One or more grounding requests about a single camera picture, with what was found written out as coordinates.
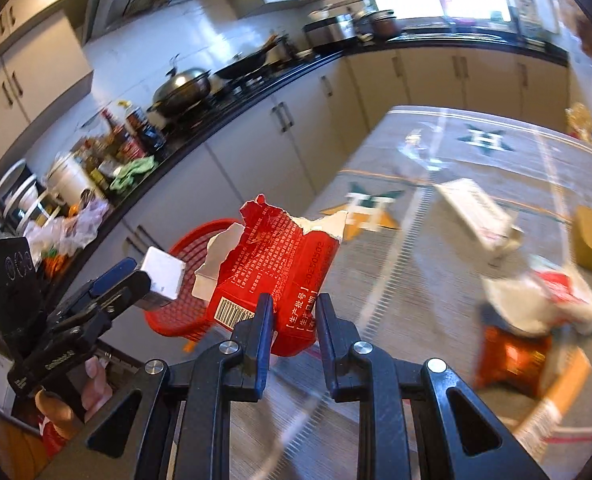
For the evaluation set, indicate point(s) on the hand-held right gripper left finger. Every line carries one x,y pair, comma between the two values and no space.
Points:
263,345

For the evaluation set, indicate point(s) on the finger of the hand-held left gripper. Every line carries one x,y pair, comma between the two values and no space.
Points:
108,278
131,291

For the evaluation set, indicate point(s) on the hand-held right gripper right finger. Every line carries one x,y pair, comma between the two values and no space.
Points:
326,347

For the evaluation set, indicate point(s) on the small white box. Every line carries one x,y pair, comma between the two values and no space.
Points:
163,275

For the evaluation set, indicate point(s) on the red plastic basket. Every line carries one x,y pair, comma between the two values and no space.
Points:
176,323

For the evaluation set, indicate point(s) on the torn red carton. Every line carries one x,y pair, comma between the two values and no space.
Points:
276,270

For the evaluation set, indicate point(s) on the person's left hand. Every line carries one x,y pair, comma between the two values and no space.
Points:
56,410

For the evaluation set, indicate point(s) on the clear plastic bag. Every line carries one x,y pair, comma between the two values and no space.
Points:
83,222

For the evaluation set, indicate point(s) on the white round appliance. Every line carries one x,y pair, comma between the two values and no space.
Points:
16,195

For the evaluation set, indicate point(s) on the white rice cooker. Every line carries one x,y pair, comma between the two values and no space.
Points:
68,180

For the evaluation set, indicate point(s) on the green cloth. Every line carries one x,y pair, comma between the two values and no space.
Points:
131,172

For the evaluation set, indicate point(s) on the group of condiment bottles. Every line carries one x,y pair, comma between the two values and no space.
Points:
141,130

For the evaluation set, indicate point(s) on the orange foil snack packet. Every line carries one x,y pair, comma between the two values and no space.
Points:
513,360

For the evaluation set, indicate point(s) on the white plastic bag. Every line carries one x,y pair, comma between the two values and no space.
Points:
515,305

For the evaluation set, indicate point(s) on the base kitchen cabinets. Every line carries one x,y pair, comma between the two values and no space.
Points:
256,140

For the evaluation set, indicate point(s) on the long white carton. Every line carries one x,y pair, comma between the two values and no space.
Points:
468,205

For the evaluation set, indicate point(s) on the wok with steel lid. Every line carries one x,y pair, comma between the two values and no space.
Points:
183,87

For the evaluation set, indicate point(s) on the gas stove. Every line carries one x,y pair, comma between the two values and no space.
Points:
236,88

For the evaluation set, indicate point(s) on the black frying pan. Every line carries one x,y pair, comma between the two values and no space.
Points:
241,66

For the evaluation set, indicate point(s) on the range hood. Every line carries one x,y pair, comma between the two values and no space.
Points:
136,0

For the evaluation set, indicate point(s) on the steel electric cooker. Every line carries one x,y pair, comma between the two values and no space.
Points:
331,32

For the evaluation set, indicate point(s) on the brown cooking pot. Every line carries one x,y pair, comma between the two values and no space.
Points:
384,25

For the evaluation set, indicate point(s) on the bagged bread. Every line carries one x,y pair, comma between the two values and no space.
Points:
578,120

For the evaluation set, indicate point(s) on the wall kitchen cabinets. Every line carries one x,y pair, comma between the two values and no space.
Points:
41,60

